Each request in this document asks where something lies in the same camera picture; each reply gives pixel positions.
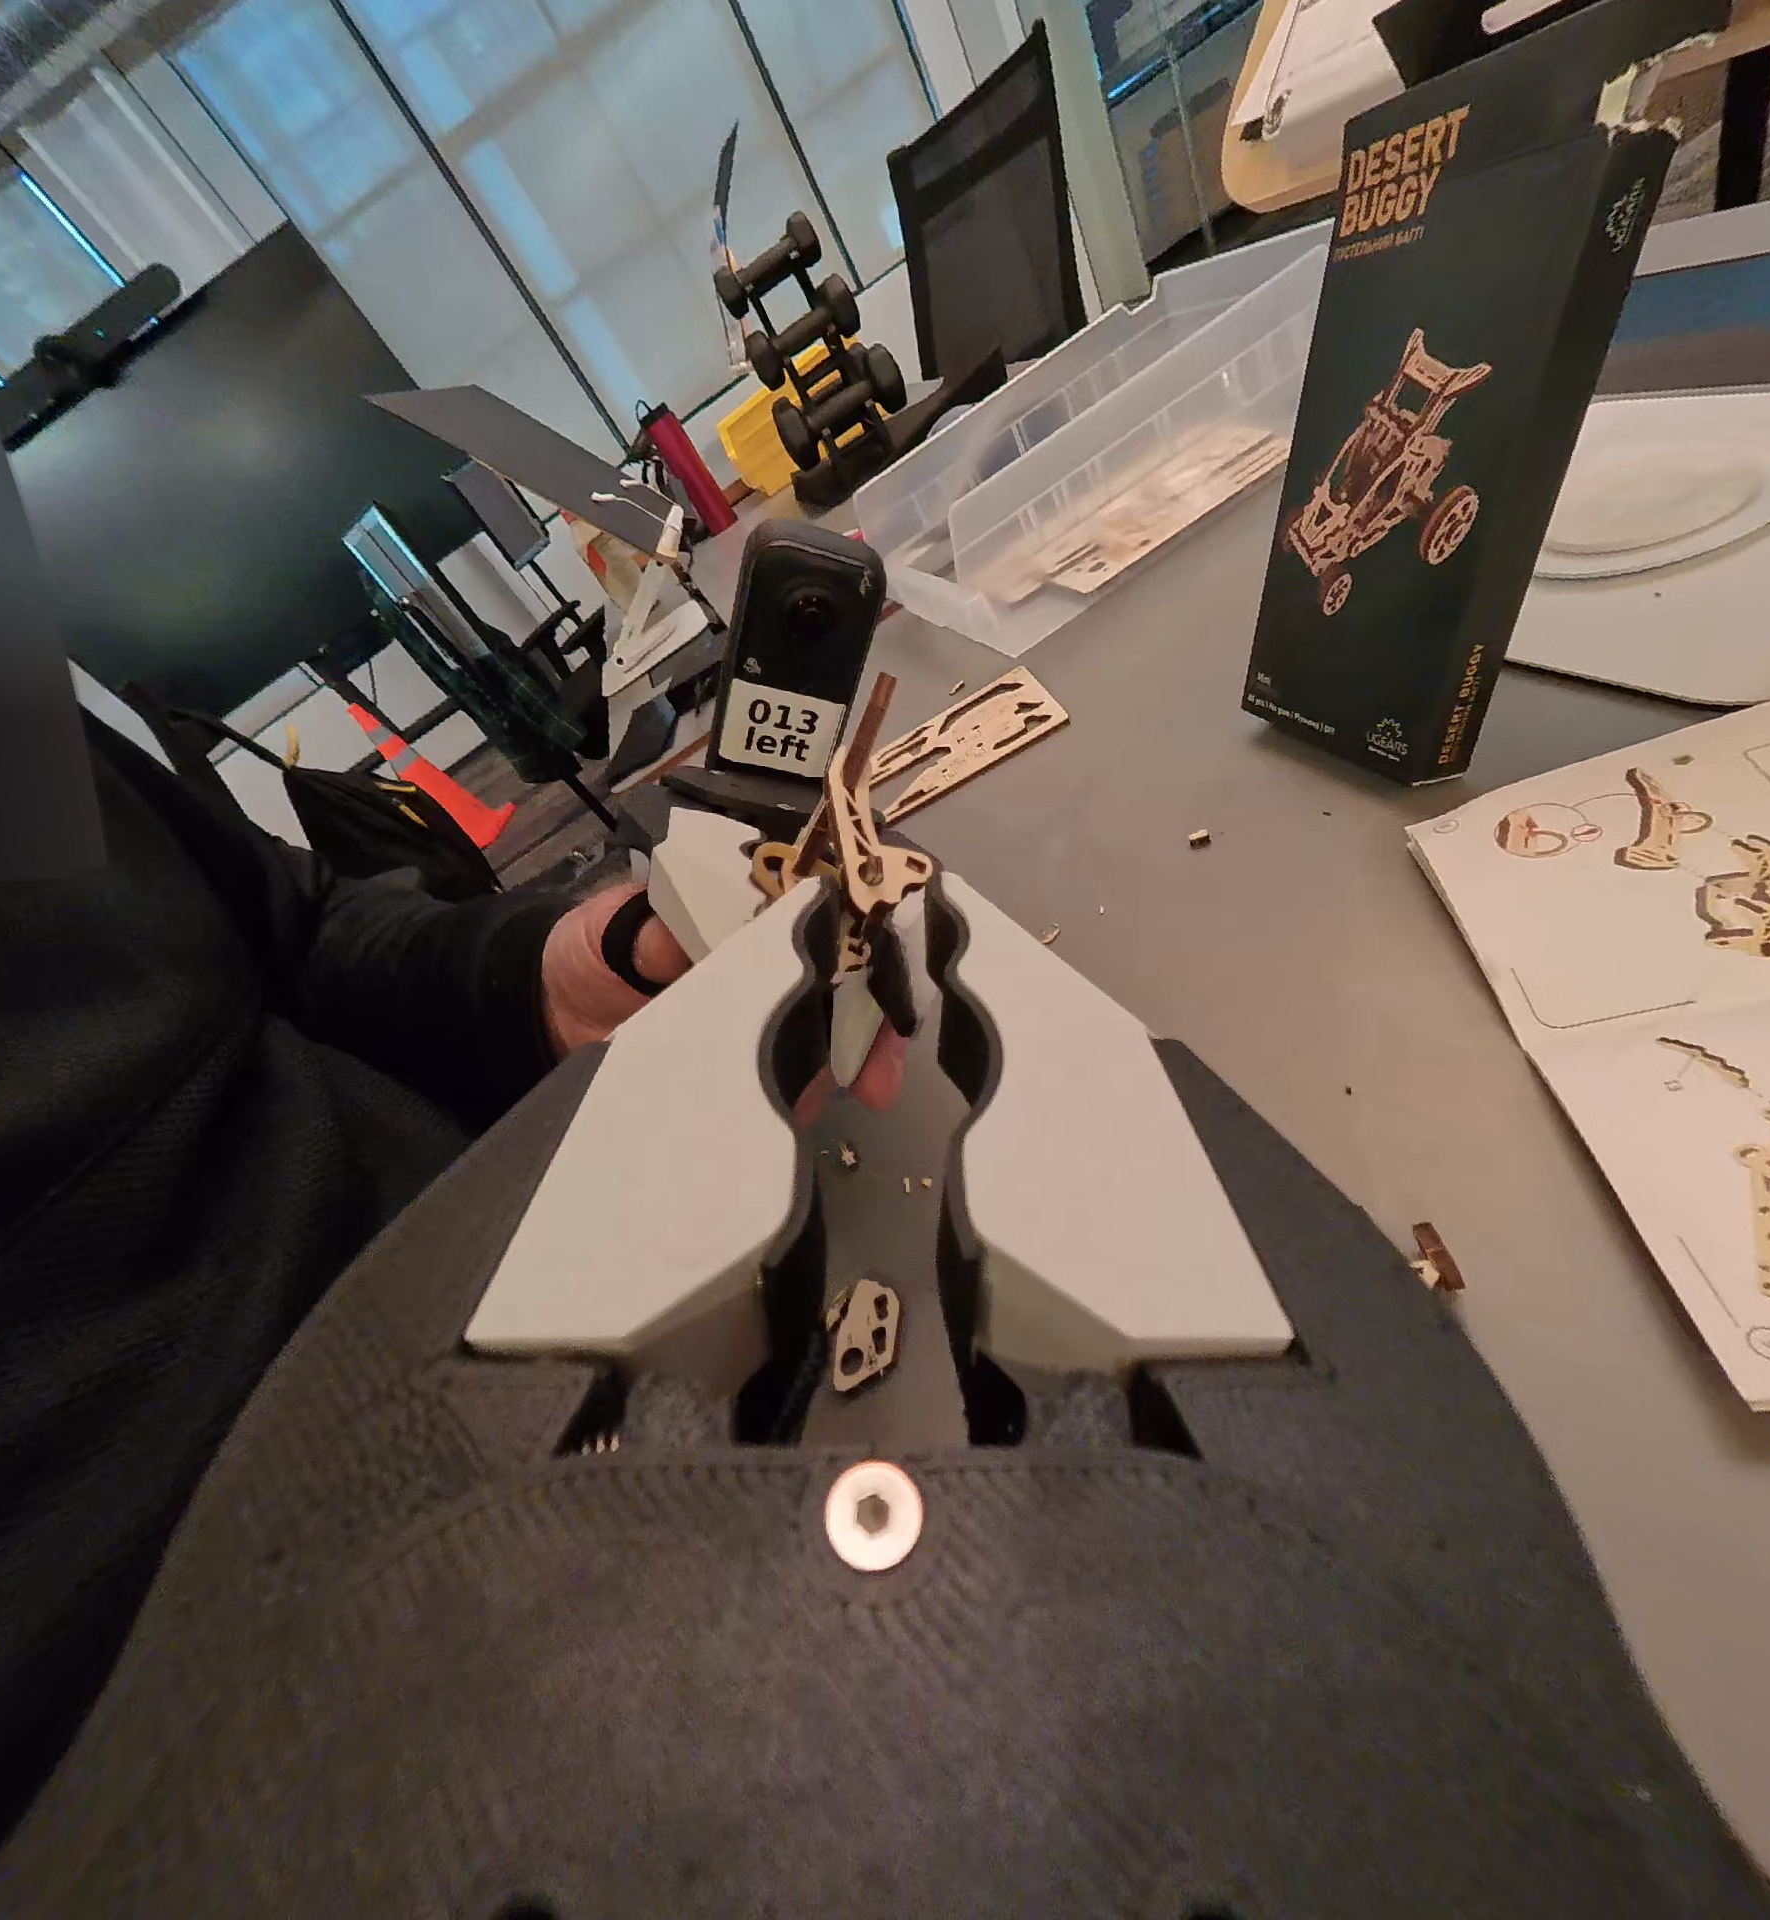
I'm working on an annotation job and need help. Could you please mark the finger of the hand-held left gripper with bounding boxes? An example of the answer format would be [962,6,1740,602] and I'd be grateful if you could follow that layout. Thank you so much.
[649,807,787,963]
[824,900,919,1093]

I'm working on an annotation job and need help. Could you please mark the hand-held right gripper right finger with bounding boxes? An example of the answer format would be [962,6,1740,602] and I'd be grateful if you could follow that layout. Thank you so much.
[923,873,1298,1383]

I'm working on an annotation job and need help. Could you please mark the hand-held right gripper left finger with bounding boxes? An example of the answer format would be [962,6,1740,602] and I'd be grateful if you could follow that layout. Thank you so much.
[460,878,845,1447]

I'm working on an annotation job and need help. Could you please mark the wooden model assembly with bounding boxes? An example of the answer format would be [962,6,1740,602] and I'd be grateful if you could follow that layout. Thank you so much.
[747,673,935,962]

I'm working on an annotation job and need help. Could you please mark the person's left forearm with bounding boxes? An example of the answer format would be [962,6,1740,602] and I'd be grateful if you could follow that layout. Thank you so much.
[269,856,586,1142]

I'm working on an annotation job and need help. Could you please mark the wooden parts sheet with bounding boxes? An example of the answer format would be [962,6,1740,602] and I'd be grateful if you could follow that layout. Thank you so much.
[857,664,1070,825]

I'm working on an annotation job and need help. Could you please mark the dark model kit box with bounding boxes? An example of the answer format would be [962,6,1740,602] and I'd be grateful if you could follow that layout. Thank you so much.
[1244,93,1680,790]

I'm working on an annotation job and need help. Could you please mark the person's left hand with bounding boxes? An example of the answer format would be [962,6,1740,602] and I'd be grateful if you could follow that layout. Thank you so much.
[536,884,694,1056]

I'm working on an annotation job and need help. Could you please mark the red bottle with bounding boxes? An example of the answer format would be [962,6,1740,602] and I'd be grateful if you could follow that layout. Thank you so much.
[633,398,739,540]

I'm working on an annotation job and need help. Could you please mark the yellow plastic bin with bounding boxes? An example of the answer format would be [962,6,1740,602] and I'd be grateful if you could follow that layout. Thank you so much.
[715,384,827,497]

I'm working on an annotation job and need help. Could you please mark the small wooden plate with holes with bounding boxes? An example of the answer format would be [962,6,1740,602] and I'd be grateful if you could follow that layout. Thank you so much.
[824,1279,903,1397]

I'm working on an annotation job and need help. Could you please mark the rack of black dumbbells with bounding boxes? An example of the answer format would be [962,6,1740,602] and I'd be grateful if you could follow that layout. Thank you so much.
[711,210,908,509]

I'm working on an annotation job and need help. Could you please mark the orange traffic cone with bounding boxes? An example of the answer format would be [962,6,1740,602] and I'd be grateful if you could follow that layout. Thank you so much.
[345,702,520,851]

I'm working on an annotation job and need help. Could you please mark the stack of wooden sheets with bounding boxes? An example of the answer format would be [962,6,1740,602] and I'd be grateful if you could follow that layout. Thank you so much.
[974,421,1295,608]

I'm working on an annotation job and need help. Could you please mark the black bag with yellow trim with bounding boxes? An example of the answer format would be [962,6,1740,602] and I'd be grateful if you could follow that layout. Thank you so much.
[118,682,503,904]

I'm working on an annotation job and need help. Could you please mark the large clear plastic bin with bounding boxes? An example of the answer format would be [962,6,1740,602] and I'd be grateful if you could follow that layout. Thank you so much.
[851,223,1336,579]

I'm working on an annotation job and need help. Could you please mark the instruction booklet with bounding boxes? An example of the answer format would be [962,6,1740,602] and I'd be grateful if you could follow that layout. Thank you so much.
[1406,678,1770,1415]

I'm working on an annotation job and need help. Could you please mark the person's black clothed torso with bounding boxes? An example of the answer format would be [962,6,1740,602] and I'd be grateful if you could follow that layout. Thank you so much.
[0,705,558,1907]

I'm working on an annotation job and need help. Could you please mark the book stand with manual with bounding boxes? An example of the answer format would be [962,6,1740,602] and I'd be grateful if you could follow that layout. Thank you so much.
[1216,0,1770,219]

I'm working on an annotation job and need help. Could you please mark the white document stand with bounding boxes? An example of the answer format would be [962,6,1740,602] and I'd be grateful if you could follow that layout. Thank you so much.
[1506,384,1770,709]

